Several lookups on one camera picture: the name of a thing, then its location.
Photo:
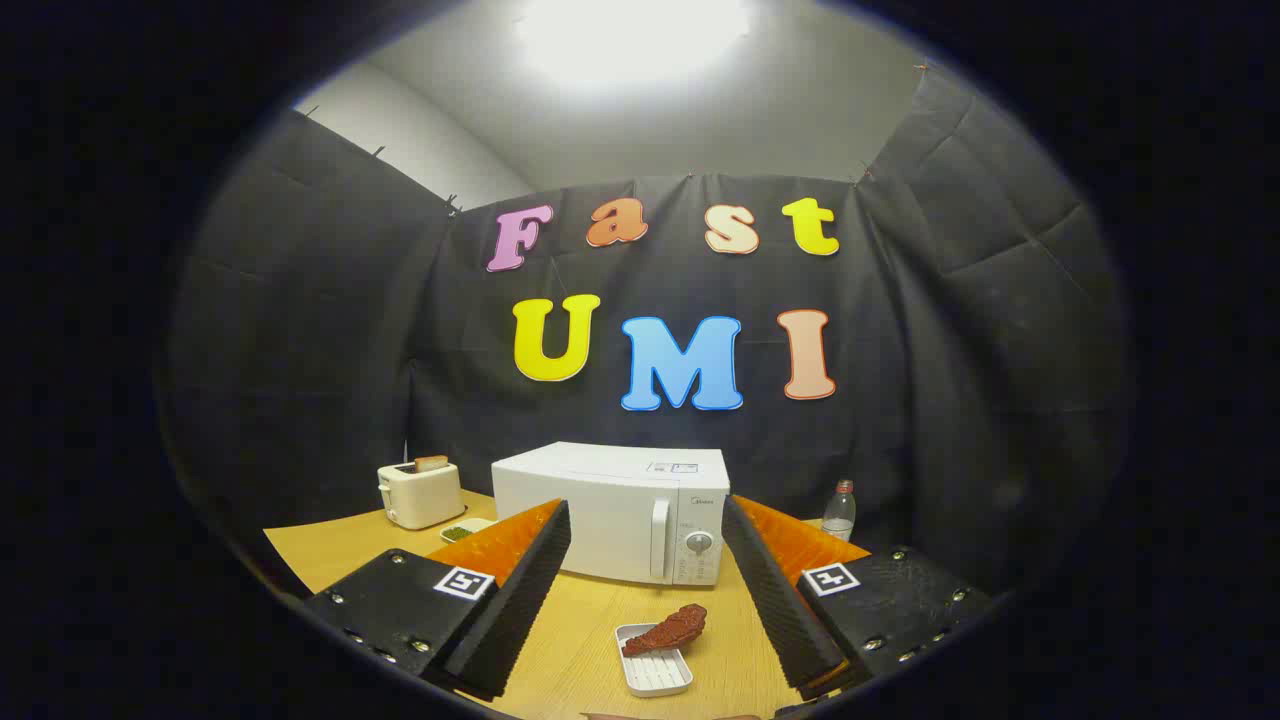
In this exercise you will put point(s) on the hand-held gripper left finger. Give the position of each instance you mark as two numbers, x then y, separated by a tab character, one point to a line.
520	600

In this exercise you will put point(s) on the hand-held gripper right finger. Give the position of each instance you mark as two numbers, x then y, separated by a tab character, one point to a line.
775	600

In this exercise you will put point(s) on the reddish brown meat slice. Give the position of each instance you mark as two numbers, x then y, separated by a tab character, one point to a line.
668	632

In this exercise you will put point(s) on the white toaster oven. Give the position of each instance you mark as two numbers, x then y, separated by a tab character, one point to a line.
600	500

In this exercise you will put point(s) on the cream pop-up toaster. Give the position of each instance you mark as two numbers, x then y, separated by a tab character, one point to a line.
425	495

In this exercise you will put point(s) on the white divided bean tray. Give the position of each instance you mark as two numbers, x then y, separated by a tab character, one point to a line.
462	532

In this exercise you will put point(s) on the clear plastic water bottle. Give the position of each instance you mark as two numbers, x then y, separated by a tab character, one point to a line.
838	520

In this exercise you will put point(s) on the white rectangular ribbed dish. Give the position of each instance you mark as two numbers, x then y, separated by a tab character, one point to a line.
660	675

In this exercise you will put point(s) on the toast bread slice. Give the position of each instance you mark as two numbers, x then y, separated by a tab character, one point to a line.
432	464

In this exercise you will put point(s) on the black backdrop cloth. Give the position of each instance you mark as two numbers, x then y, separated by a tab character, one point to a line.
350	350

